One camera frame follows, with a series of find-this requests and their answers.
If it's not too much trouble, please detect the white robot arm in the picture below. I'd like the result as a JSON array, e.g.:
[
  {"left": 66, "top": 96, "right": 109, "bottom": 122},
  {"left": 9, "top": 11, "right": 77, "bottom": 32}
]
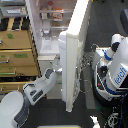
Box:
[{"left": 0, "top": 69, "right": 57, "bottom": 128}]

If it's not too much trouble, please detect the white refrigerator body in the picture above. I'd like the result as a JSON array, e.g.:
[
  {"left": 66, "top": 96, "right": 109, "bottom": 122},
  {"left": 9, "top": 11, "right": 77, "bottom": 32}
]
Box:
[{"left": 25, "top": 0, "right": 79, "bottom": 100}]

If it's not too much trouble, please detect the grey box on cabinet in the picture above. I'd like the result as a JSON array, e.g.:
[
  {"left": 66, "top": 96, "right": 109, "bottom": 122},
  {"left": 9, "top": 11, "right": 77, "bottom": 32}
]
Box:
[{"left": 0, "top": 6, "right": 27, "bottom": 17}]

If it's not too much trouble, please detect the white blue robot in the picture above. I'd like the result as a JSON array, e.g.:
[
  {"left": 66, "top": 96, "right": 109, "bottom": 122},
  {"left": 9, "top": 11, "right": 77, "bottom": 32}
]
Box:
[{"left": 92, "top": 34, "right": 128, "bottom": 106}]

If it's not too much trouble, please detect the white fridge door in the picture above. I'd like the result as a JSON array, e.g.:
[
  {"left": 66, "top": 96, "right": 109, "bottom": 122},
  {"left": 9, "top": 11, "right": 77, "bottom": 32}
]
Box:
[{"left": 58, "top": 0, "right": 92, "bottom": 112}]

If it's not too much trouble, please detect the coiled grey cable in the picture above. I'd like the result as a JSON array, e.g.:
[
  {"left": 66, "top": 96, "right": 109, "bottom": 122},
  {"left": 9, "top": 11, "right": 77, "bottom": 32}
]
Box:
[{"left": 78, "top": 43, "right": 100, "bottom": 94}]

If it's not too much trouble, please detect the wooden drawer cabinet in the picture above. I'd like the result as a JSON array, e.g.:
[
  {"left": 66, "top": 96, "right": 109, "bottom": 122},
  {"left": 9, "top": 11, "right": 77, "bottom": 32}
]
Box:
[{"left": 0, "top": 17, "right": 40, "bottom": 100}]

